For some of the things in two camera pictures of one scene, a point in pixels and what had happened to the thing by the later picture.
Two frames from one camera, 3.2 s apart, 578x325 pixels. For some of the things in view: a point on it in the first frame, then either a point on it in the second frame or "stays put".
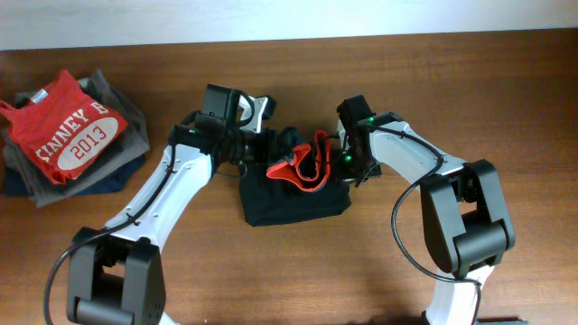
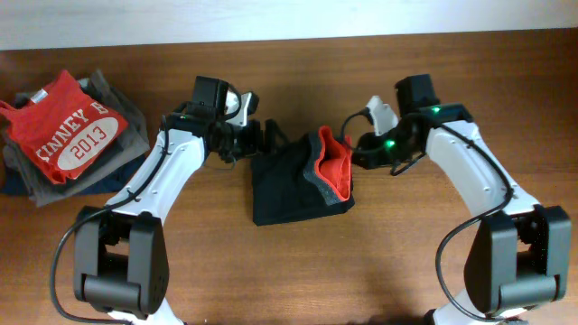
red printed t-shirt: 62,127 stays put
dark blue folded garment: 12,184 stays put
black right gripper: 343,174 -> 377,159
